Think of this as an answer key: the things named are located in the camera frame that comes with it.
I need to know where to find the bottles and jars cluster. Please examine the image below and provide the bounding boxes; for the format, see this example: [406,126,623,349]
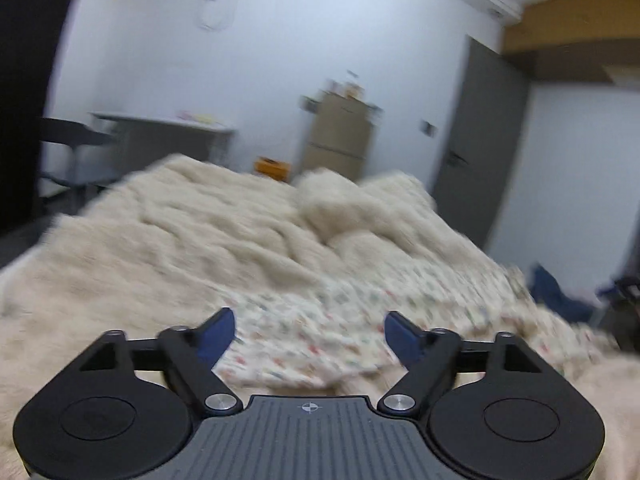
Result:
[327,70,366,98]

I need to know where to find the cartoon print cream pants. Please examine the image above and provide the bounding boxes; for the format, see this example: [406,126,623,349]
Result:
[212,255,571,393]

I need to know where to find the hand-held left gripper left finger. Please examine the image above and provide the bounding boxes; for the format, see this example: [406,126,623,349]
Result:
[75,307,241,417]

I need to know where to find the grey desk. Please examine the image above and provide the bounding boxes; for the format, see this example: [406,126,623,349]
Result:
[90,110,236,171]

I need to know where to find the dark cloth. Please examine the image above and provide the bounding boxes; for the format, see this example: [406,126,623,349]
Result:
[0,0,81,233]

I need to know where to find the fluffy cream blanket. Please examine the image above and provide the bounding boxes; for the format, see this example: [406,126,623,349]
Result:
[0,152,640,480]

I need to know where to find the black chair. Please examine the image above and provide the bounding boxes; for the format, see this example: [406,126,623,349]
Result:
[37,117,118,196]

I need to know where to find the navy blue bag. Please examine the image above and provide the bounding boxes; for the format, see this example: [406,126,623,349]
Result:
[530,262,596,323]

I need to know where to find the grey door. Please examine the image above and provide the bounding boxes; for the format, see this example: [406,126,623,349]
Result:
[432,35,531,251]

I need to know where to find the orange box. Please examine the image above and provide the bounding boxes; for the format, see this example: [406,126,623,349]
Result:
[253,157,291,183]

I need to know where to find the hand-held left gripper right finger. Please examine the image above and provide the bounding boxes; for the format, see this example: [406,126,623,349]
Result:
[376,310,547,417]

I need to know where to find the dark object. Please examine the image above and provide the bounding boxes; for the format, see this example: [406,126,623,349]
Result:
[597,277,640,356]

